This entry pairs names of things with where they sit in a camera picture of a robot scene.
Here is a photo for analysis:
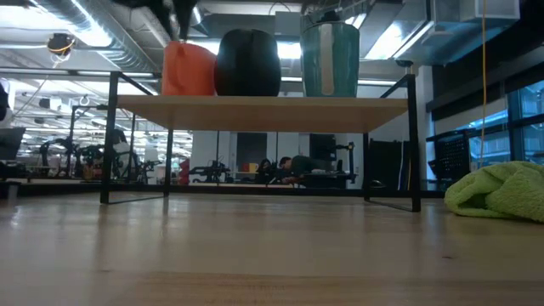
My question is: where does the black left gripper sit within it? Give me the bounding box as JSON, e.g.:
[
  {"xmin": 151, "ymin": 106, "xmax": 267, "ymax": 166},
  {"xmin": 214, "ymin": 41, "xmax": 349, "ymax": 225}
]
[{"xmin": 112, "ymin": 0, "xmax": 199, "ymax": 42}]

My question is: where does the orange plastic mug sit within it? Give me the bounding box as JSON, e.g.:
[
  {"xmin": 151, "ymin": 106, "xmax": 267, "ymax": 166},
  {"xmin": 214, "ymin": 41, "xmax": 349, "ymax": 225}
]
[{"xmin": 161, "ymin": 40, "xmax": 218, "ymax": 97}]

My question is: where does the dark blue mug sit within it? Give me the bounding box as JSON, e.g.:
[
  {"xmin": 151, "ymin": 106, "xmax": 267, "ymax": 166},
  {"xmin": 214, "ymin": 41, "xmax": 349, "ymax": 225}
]
[{"xmin": 213, "ymin": 28, "xmax": 282, "ymax": 98}]

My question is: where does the teal cup with white stripe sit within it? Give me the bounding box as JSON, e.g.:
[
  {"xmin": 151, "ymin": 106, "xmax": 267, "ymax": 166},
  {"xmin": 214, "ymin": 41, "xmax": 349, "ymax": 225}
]
[{"xmin": 299, "ymin": 21, "xmax": 360, "ymax": 99}]

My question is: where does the wooden shelf with black legs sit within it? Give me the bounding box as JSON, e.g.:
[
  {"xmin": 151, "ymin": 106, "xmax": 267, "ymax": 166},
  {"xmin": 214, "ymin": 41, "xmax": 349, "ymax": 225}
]
[{"xmin": 99, "ymin": 71, "xmax": 422, "ymax": 213}]

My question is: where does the red chair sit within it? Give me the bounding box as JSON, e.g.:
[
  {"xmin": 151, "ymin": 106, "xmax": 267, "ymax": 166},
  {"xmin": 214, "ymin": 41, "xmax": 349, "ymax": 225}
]
[{"xmin": 178, "ymin": 159, "xmax": 191, "ymax": 186}]

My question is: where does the dark background monitor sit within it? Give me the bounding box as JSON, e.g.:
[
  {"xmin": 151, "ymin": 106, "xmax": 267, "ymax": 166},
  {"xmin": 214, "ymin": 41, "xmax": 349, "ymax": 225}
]
[{"xmin": 0, "ymin": 126, "xmax": 26, "ymax": 162}]

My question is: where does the black background robot station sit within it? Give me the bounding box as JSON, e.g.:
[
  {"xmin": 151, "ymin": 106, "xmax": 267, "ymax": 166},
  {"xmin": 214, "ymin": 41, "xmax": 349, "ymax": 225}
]
[{"xmin": 309, "ymin": 142, "xmax": 359, "ymax": 190}]

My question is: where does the black panel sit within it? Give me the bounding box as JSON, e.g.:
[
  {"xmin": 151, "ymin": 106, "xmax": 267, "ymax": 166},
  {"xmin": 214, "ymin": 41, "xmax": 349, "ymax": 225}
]
[{"xmin": 365, "ymin": 139, "xmax": 410, "ymax": 191}]

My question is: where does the black mesh cart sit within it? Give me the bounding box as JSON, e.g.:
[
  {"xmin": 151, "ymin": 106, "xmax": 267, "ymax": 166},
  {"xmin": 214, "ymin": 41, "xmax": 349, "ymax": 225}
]
[{"xmin": 427, "ymin": 129, "xmax": 472, "ymax": 192}]

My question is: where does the green cloth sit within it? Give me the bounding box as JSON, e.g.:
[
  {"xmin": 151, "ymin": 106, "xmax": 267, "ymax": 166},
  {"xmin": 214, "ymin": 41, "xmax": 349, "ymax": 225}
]
[{"xmin": 444, "ymin": 160, "xmax": 544, "ymax": 224}]

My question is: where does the silver ventilation duct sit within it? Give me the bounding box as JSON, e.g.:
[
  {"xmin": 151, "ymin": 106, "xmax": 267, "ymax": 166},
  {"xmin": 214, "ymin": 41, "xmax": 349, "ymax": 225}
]
[{"xmin": 25, "ymin": 0, "xmax": 167, "ymax": 76}]

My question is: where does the black ceiling camera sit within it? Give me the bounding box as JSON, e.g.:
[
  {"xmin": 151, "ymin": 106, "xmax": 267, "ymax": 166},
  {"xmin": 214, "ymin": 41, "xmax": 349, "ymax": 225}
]
[{"xmin": 45, "ymin": 32, "xmax": 77, "ymax": 57}]

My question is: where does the black aluminium table frame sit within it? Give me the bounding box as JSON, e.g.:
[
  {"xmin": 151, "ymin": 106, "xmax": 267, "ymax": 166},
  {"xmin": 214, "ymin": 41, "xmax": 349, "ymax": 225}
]
[{"xmin": 0, "ymin": 180, "xmax": 447, "ymax": 199}]

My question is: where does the rectangular grey air duct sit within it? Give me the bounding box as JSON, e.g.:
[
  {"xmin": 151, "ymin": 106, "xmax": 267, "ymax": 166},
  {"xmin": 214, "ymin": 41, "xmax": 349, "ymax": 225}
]
[{"xmin": 394, "ymin": 0, "xmax": 520, "ymax": 65}]

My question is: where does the yellow hanging cable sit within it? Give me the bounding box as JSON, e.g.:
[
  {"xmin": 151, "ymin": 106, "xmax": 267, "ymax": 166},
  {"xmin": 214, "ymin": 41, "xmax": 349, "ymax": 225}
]
[{"xmin": 479, "ymin": 0, "xmax": 489, "ymax": 167}]

